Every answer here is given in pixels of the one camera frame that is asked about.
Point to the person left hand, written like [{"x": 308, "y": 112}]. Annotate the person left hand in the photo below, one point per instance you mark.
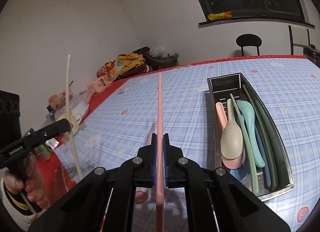
[{"x": 33, "y": 186}]

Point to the black metal utensil tray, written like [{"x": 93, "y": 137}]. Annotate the black metal utensil tray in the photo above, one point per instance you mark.
[{"x": 220, "y": 89}]

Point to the blue plaid table mat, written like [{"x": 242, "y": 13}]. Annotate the blue plaid table mat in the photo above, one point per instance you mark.
[{"x": 289, "y": 88}]

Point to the snack packages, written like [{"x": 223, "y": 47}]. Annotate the snack packages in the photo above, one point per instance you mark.
[{"x": 105, "y": 76}]

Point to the pink plastic spoon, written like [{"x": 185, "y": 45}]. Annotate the pink plastic spoon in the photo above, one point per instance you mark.
[{"x": 223, "y": 119}]

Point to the black folding chair frame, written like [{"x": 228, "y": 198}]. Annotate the black folding chair frame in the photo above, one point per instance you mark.
[{"x": 299, "y": 38}]

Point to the black round stool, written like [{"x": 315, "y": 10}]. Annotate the black round stool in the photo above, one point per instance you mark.
[{"x": 249, "y": 40}]

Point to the pink chopstick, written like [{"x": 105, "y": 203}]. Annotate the pink chopstick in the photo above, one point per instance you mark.
[
  {"x": 159, "y": 216},
  {"x": 152, "y": 130}
]

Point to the dark blue chopstick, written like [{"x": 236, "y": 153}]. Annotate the dark blue chopstick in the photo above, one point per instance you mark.
[{"x": 266, "y": 171}]

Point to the food container with chopstick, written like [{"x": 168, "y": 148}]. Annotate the food container with chopstick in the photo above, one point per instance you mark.
[{"x": 57, "y": 101}]

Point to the grey stool with bag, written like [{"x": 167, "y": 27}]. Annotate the grey stool with bag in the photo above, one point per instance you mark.
[{"x": 162, "y": 57}]

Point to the beige plastic spoon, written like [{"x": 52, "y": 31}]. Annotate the beige plastic spoon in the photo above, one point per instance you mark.
[{"x": 231, "y": 140}]

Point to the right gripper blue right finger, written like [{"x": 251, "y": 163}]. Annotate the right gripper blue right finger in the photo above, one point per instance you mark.
[{"x": 166, "y": 148}]

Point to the yellow snack bag on sill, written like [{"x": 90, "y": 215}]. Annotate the yellow snack bag on sill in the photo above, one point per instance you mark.
[{"x": 220, "y": 16}]

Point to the light green chopstick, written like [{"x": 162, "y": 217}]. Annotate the light green chopstick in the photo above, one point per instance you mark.
[{"x": 249, "y": 151}]

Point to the plastic bowl with lid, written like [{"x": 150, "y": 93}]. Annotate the plastic bowl with lid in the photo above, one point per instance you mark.
[{"x": 79, "y": 107}]

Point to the green plastic spoon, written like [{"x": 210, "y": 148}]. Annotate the green plastic spoon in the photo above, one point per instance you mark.
[{"x": 247, "y": 111}]

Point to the electric rice cooker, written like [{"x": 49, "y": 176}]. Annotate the electric rice cooker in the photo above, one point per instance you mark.
[{"x": 312, "y": 53}]

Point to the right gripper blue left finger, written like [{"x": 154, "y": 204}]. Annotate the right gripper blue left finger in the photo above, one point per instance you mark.
[{"x": 154, "y": 157}]

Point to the yellow cartoon mug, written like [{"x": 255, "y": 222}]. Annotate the yellow cartoon mug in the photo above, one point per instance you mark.
[{"x": 75, "y": 120}]

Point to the small paper card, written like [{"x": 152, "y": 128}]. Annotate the small paper card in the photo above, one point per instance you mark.
[{"x": 124, "y": 89}]

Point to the blue plastic spoon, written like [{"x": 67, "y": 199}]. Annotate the blue plastic spoon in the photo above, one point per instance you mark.
[{"x": 242, "y": 172}]

